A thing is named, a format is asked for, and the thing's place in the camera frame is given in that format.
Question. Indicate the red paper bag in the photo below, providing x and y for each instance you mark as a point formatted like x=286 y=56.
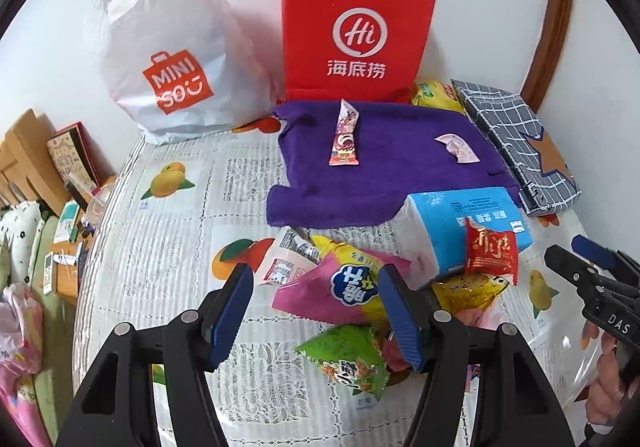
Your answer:
x=310 y=27

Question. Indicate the grey checkered box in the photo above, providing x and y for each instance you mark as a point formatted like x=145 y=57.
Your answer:
x=500 y=122

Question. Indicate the small pink snack packet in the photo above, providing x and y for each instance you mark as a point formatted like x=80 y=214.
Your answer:
x=457 y=147

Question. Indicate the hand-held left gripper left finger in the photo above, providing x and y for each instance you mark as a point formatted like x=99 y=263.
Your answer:
x=230 y=317

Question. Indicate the teal and white box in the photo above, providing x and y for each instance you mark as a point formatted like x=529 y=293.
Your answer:
x=66 y=222

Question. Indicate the clear plastic cup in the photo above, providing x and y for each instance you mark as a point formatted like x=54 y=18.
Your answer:
x=97 y=207

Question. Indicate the white plastic shopping bag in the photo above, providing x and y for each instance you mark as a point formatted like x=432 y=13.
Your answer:
x=165 y=17

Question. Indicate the white floral cloth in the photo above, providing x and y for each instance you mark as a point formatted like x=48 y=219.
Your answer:
x=20 y=227

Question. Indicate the green cloth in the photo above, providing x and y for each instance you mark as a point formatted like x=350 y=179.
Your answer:
x=50 y=392

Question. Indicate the pink and yellow snack bag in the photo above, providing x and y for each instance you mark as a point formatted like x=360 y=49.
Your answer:
x=310 y=287

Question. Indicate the wooden door frame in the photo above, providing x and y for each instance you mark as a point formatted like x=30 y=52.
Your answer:
x=555 y=27

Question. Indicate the green snack bag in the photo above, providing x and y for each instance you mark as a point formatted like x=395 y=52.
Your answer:
x=340 y=352

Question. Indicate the purple towel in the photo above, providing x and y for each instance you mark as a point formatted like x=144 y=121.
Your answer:
x=400 y=167

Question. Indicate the long pink snack stick packet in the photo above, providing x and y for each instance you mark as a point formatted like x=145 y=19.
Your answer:
x=344 y=137

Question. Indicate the yellow patterned snack packet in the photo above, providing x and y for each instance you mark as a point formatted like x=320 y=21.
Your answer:
x=465 y=294

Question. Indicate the white and red snack packet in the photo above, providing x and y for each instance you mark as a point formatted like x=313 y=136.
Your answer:
x=280 y=267

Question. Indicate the blue tissue pack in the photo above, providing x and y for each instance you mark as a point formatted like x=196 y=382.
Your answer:
x=440 y=217

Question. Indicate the orange wooden box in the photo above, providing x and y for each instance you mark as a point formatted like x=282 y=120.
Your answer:
x=67 y=279

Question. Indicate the light wooden furniture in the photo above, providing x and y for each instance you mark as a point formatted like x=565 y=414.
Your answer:
x=30 y=147

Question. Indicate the person's right hand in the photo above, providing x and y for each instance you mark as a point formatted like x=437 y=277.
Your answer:
x=607 y=377

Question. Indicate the pink plastic bag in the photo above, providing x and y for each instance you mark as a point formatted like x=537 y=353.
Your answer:
x=17 y=342

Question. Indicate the fruit print tablecloth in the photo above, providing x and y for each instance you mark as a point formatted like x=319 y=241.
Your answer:
x=165 y=252

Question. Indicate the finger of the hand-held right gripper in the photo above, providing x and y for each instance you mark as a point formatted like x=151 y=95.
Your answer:
x=595 y=249
x=567 y=264

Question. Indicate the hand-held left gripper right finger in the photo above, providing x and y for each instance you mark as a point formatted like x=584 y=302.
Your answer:
x=400 y=317

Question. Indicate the decorated box with red edge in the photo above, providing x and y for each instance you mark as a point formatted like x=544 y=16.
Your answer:
x=67 y=157

